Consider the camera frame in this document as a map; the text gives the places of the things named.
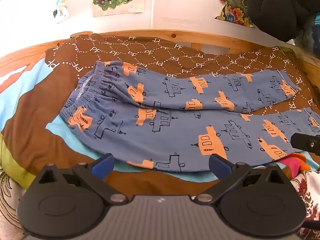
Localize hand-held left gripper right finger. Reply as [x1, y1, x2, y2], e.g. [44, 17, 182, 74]
[192, 154, 292, 204]

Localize pink and orange cloth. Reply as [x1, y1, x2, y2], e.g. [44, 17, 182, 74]
[277, 152, 313, 178]

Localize floral bed sheet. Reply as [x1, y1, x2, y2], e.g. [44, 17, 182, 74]
[0, 165, 320, 238]

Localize white wall conduit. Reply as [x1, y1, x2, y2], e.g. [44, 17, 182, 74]
[151, 0, 157, 30]

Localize blue printed pants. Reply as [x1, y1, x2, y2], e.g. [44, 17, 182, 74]
[59, 60, 320, 172]

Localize small blue wall poster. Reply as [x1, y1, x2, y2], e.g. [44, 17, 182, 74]
[52, 0, 69, 24]

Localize wooden bed frame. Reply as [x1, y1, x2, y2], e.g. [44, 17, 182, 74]
[0, 29, 320, 85]

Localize black garment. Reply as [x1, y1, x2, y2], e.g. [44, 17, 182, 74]
[247, 0, 320, 43]

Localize colourful landscape wall poster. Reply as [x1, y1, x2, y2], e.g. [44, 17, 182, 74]
[212, 0, 253, 27]

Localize brown patterned blanket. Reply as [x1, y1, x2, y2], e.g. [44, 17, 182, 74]
[0, 33, 320, 192]

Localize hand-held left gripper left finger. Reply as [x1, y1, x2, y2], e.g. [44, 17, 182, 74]
[37, 153, 129, 204]

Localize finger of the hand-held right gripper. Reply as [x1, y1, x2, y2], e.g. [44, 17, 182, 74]
[290, 133, 320, 155]

